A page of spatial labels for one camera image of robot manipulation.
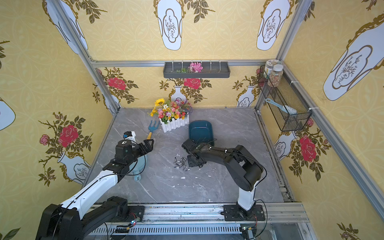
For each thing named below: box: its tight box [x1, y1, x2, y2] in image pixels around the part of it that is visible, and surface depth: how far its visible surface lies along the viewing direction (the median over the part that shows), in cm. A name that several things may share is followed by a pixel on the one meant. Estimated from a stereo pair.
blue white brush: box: [265, 98, 298, 115], surface depth 73 cm
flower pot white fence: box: [148, 98, 193, 133], surface depth 100 cm
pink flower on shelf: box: [188, 62, 204, 73], surface depth 90 cm
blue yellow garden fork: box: [146, 120, 160, 140], surface depth 112 cm
